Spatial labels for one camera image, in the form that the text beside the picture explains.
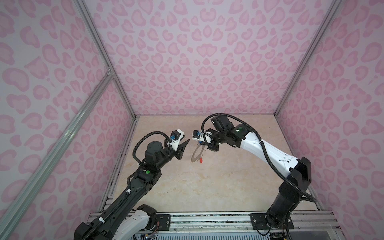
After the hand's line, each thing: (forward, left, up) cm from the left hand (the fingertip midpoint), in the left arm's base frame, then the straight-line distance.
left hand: (185, 135), depth 72 cm
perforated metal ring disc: (-5, -3, -15) cm, 16 cm away
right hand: (+2, -9, -6) cm, 11 cm away
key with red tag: (+1, -8, -27) cm, 28 cm away
